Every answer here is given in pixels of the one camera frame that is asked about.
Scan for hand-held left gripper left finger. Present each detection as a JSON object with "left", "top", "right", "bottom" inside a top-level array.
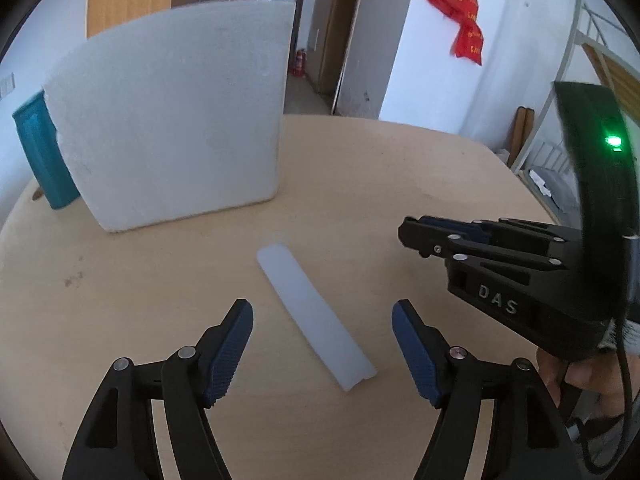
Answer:
[{"left": 61, "top": 299, "right": 254, "bottom": 480}]

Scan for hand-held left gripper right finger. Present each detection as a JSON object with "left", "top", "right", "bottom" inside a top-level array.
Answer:
[{"left": 391, "top": 299, "right": 583, "bottom": 480}]

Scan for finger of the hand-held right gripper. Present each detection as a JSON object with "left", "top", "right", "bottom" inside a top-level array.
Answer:
[
  {"left": 420, "top": 215, "right": 583, "bottom": 251},
  {"left": 398, "top": 216, "right": 563, "bottom": 271}
]

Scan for white foam strip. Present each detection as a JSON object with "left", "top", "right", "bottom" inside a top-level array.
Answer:
[{"left": 256, "top": 242, "right": 377, "bottom": 392}]

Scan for white foam box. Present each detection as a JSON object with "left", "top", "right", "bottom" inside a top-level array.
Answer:
[{"left": 41, "top": 0, "right": 296, "bottom": 233}]

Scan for person's right hand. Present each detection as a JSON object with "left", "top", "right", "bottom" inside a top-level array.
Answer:
[{"left": 537, "top": 349, "right": 626, "bottom": 411}]

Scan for brown wooden boards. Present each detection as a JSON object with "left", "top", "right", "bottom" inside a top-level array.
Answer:
[{"left": 507, "top": 106, "right": 535, "bottom": 168}]

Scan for red banner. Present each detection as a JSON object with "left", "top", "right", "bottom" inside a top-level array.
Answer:
[{"left": 425, "top": 0, "right": 485, "bottom": 66}]

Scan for metal bunk bed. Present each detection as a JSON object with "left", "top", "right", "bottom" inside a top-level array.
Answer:
[{"left": 512, "top": 0, "right": 640, "bottom": 226}]

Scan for teal round bin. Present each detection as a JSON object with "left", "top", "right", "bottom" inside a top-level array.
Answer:
[{"left": 12, "top": 89, "right": 81, "bottom": 210}]

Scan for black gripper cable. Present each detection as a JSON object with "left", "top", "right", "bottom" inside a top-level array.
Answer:
[{"left": 565, "top": 232, "right": 640, "bottom": 476}]

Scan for wooden doorway frame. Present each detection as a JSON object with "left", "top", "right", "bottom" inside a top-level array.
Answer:
[{"left": 307, "top": 0, "right": 371, "bottom": 116}]

